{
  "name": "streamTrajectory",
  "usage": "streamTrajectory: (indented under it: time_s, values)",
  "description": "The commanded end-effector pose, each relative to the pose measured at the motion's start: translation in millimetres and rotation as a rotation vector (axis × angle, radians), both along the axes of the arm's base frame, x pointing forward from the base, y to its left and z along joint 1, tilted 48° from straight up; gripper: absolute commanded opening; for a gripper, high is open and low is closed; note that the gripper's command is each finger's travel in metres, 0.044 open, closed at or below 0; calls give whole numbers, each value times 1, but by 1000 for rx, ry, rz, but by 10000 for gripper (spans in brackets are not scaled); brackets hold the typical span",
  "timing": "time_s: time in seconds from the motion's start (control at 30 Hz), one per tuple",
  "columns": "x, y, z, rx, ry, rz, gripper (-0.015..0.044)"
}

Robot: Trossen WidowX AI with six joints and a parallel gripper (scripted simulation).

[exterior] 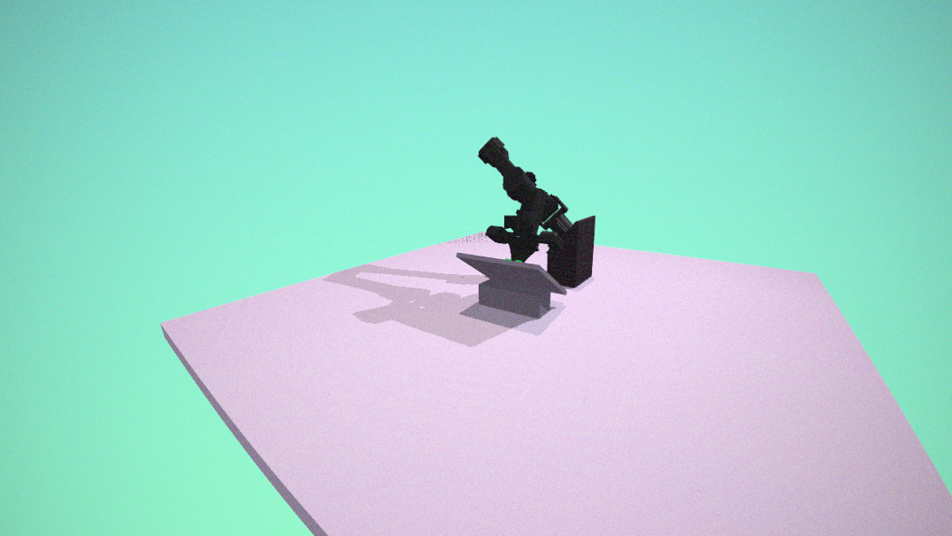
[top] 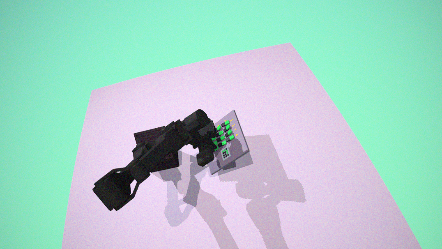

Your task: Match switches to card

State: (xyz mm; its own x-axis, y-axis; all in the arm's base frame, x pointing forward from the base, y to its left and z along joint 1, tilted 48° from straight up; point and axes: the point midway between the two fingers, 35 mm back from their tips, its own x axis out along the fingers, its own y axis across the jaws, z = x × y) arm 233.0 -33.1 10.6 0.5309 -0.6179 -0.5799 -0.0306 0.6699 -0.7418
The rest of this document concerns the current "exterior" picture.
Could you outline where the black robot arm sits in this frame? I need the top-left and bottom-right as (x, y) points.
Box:
(478, 136), (573, 237)

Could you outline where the grey switch panel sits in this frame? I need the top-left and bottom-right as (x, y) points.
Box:
(456, 252), (567, 319)

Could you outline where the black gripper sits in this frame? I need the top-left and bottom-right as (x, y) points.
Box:
(486, 206), (564, 263)

